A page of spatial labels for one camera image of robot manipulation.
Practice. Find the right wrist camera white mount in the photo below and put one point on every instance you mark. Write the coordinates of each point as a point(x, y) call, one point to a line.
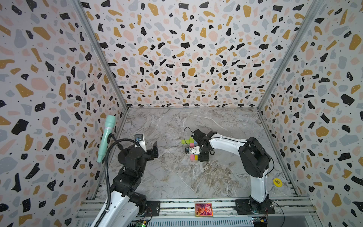
point(192, 150)

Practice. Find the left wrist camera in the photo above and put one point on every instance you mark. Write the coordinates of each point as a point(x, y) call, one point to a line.
point(140, 138)

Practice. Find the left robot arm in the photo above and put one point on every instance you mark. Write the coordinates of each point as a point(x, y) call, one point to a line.
point(124, 205)

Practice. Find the mint green microphone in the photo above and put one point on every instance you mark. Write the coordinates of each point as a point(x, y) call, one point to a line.
point(108, 129)

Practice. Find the black microphone stand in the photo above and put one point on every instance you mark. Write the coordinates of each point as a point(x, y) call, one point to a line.
point(123, 152)

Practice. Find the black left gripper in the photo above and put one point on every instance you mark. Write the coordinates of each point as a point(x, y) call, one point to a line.
point(151, 152)

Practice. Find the yellow round sticker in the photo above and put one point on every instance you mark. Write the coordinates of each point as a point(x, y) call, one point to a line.
point(277, 182)

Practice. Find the metal corner profile right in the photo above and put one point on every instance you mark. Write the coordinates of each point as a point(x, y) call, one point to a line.
point(309, 17)

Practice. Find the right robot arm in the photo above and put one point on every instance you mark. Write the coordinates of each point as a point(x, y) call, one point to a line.
point(255, 161)

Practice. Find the metal corner profile left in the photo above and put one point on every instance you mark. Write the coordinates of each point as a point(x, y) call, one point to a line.
point(97, 48)

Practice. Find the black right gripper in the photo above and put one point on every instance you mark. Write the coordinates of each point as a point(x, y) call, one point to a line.
point(203, 158)

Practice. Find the colourful square card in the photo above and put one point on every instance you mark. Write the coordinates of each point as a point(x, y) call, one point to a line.
point(203, 210)

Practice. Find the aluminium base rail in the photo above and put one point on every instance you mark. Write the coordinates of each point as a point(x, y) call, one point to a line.
point(227, 212)

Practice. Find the metal corner profile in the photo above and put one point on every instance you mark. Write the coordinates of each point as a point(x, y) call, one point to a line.
point(97, 48)
point(309, 17)

